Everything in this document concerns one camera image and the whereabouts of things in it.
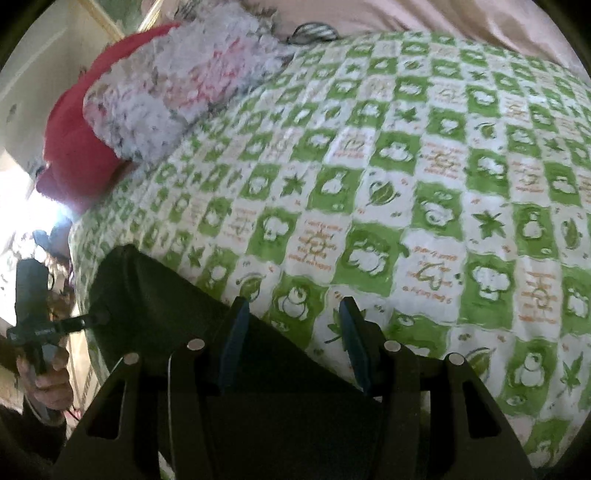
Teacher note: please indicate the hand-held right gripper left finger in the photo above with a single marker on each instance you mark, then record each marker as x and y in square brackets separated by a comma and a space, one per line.
[233, 341]

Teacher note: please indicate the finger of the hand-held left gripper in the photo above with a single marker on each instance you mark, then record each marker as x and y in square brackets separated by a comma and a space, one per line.
[85, 321]

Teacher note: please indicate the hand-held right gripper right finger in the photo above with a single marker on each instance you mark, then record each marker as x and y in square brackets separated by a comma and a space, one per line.
[356, 344]

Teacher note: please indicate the black pants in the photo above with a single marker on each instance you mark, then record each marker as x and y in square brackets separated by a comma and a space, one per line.
[152, 286]

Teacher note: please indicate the person's left hand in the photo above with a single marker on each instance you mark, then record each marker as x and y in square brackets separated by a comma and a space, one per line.
[53, 387]

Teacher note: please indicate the blue cloth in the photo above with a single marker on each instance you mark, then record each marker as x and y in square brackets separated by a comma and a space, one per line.
[53, 240]

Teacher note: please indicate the red pillow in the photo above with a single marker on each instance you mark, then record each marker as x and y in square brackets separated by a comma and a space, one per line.
[74, 152]

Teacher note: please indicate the green checkered bed sheet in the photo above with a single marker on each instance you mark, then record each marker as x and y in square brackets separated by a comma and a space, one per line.
[415, 184]

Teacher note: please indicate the white floral fluffy blanket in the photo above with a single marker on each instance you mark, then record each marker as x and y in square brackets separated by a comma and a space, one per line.
[175, 83]

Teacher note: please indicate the striped cloth item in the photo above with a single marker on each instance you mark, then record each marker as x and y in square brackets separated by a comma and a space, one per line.
[314, 33]

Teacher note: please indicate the pink duvet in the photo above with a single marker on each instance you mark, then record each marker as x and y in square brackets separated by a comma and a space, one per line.
[461, 18]

